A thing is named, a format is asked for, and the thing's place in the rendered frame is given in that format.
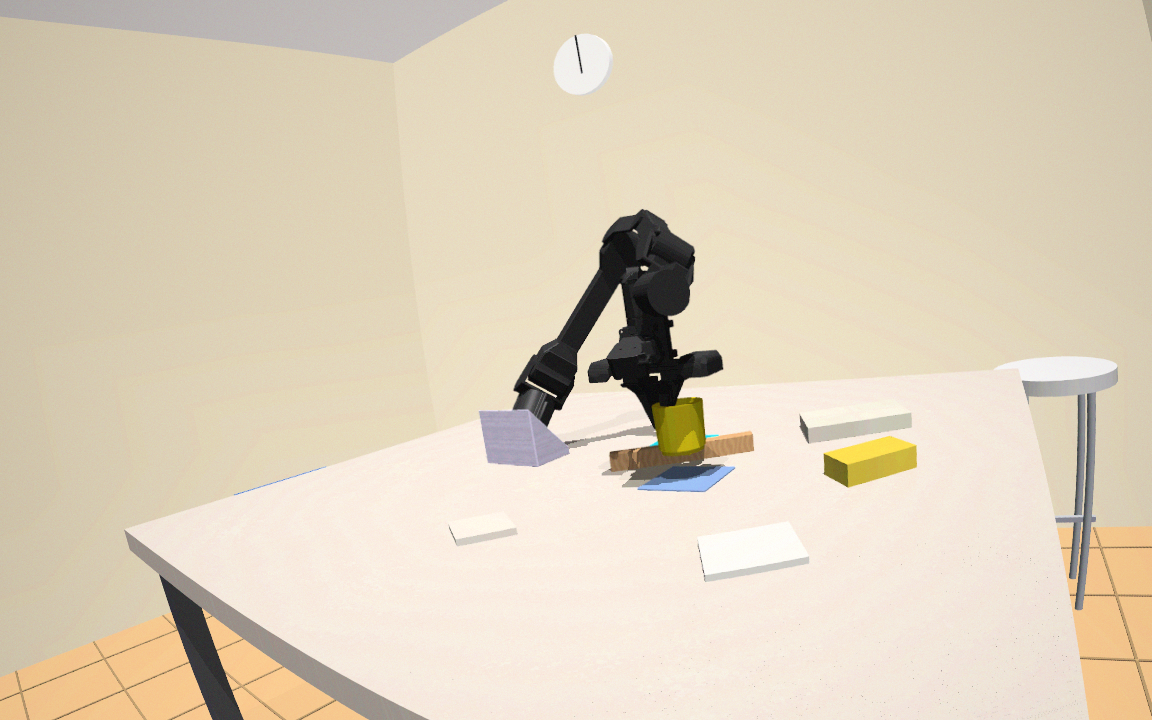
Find tan wooden bar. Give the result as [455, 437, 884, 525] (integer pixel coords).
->
[609, 431, 755, 472]

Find yellow rectangular block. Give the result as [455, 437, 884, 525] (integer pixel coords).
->
[823, 435, 917, 488]

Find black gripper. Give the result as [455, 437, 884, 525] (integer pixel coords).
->
[588, 314, 723, 429]

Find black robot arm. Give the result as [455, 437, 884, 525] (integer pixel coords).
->
[511, 209, 695, 427]

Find yellow cup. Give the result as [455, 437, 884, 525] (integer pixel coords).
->
[652, 397, 706, 457]

